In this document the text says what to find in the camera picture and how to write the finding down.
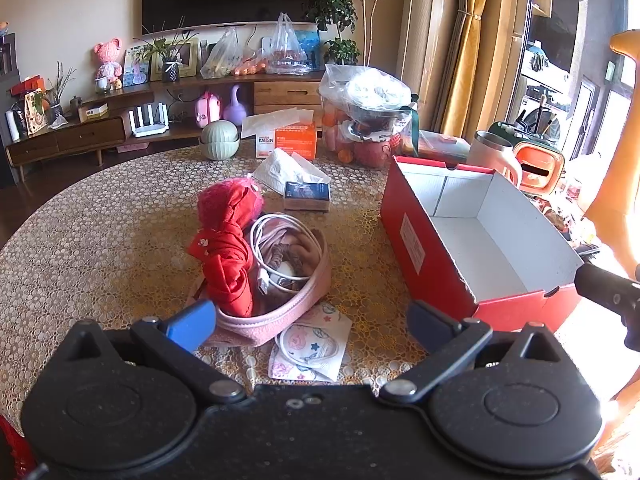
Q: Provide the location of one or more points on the patterned gift bag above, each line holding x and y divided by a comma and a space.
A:
34, 115

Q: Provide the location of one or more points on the pink toy suitcase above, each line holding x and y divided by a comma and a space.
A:
207, 110

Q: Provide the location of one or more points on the blue box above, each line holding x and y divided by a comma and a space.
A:
311, 45

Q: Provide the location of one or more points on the small photo frame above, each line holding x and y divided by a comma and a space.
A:
135, 67

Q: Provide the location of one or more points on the plastic-wrapped fruit basket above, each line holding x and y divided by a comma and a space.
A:
367, 110

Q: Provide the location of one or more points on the white router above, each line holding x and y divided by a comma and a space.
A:
149, 120

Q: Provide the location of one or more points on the small potted plant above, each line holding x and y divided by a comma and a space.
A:
170, 62

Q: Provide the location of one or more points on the small dark box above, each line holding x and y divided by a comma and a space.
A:
306, 195

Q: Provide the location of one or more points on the white cardboard box red rim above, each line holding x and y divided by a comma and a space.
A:
430, 255

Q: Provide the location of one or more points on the vase with twigs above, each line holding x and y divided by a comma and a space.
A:
57, 100

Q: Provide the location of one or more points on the purple vase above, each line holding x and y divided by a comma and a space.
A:
237, 110

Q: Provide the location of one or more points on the pink bear figurine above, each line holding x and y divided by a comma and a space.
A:
109, 62

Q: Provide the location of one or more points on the wooden television cabinet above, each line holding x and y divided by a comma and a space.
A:
90, 135

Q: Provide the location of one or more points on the red cloth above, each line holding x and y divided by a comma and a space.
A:
227, 265

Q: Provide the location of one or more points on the yellow curtain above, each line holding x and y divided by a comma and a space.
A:
480, 50

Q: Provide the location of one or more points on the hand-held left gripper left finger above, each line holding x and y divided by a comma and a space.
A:
192, 324

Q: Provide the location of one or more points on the orange and green tissue holder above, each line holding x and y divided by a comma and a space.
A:
540, 165

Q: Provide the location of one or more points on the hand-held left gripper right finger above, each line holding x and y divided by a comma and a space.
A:
431, 325

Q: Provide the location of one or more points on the white bottle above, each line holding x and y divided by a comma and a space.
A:
12, 125

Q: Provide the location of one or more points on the yellow chair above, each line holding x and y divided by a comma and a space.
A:
615, 170

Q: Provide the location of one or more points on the foil snack bag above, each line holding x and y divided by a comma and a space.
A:
560, 215

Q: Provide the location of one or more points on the printed face mask packet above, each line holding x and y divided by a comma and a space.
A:
312, 342

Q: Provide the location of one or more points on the white mug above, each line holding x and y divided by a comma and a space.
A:
492, 152

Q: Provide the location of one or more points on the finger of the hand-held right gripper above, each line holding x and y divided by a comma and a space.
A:
607, 292

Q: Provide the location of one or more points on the white plastic packet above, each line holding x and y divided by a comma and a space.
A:
285, 167

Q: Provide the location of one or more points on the clear bag of fruit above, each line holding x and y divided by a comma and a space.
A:
222, 57

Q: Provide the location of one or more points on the clear plastic bag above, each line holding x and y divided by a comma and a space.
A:
286, 50

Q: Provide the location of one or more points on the wooden picture frame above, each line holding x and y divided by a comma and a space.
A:
189, 57

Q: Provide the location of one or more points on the tall potted tree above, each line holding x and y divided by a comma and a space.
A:
340, 15

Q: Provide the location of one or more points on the orange tissue box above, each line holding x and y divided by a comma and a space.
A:
295, 140

